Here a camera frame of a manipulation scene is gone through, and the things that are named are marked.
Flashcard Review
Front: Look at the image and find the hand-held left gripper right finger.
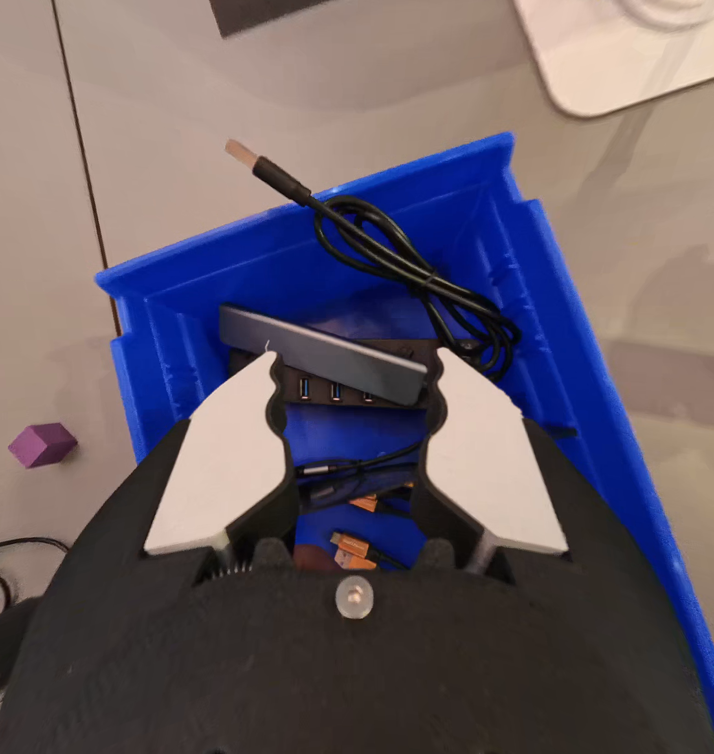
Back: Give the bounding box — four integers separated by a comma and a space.
411, 346, 571, 575

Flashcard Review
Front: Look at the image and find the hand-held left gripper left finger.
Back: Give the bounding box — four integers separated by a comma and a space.
143, 350, 301, 557

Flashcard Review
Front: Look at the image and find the black braided usb cable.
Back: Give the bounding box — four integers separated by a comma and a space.
295, 441, 424, 501

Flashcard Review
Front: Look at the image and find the grey usb hub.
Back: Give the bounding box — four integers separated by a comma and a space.
218, 303, 430, 407

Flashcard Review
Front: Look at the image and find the blue plastic bin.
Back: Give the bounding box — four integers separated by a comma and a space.
94, 131, 714, 754

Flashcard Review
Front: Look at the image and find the black usb hub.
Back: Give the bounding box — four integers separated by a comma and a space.
226, 337, 449, 414

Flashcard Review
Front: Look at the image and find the purple cube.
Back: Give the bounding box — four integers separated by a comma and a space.
7, 422, 79, 470

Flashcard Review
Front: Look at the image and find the white document stand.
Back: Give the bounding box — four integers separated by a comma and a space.
512, 0, 714, 120

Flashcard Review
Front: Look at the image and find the orange plug cable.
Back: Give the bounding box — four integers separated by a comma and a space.
330, 530, 407, 572
348, 483, 417, 519

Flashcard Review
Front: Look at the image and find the thin black cable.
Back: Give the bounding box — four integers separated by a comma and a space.
0, 535, 70, 560

